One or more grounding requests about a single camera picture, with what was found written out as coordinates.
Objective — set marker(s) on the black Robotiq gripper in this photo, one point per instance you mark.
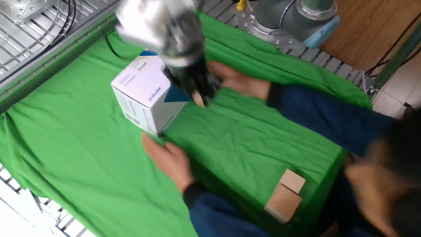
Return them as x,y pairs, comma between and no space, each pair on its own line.
189,74

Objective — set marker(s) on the white blue cardboard box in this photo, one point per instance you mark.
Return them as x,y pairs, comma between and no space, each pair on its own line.
141,89

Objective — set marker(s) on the right forearm blue sleeve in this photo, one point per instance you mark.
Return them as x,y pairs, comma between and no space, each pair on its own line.
329,115

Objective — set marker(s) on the left forearm blue sleeve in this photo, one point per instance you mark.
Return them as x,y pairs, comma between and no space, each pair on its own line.
217,217

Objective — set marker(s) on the silver UR5 robot arm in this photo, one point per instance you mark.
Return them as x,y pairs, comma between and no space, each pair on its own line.
273,16

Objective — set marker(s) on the person's right hand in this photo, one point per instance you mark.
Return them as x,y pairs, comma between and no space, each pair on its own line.
240,82

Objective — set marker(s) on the person's left hand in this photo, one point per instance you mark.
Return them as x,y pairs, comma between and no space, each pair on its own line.
171,161

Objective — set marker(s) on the white wrist-mounted box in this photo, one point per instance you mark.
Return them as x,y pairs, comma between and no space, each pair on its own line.
144,19

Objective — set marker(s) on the yellow plug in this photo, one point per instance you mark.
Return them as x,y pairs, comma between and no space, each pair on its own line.
240,4

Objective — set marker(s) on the wooden cube block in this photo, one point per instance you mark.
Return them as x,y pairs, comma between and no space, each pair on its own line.
292,181

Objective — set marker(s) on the green cloth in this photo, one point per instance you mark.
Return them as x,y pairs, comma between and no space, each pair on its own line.
82,164

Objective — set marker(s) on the long wooden block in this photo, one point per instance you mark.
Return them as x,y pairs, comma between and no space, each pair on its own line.
283,204

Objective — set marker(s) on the silver perforated mounting plate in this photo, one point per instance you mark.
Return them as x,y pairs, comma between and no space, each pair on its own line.
16,8

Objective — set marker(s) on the person's head black hair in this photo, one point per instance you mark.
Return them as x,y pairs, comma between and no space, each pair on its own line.
408,148

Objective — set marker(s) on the pile of white papers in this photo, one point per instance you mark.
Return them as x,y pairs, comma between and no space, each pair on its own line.
16,217

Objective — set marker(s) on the metal post foot bracket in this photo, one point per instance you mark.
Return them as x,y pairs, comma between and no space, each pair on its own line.
372,92

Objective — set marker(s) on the aluminium frame post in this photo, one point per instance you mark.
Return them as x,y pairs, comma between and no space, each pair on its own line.
394,61

